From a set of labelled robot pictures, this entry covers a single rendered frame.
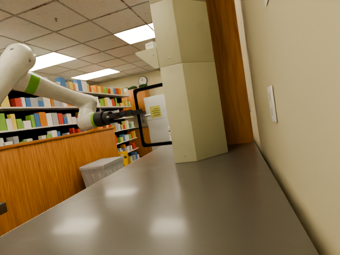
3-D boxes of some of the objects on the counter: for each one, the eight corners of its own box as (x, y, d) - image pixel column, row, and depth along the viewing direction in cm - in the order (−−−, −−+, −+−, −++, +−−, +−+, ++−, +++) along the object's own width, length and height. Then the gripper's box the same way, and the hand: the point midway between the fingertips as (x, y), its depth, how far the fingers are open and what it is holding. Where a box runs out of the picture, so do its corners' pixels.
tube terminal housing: (228, 145, 132) (209, 15, 128) (226, 158, 101) (201, -13, 97) (187, 150, 139) (168, 27, 135) (175, 163, 108) (149, 4, 104)
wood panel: (253, 141, 135) (220, -96, 128) (254, 141, 132) (219, -101, 125) (177, 150, 149) (143, -64, 142) (176, 150, 146) (141, -68, 139)
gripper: (91, 112, 121) (125, 105, 115) (115, 111, 145) (144, 104, 138) (94, 125, 121) (128, 119, 115) (117, 122, 145) (146, 116, 139)
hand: (135, 112), depth 127 cm, fingers open, 13 cm apart
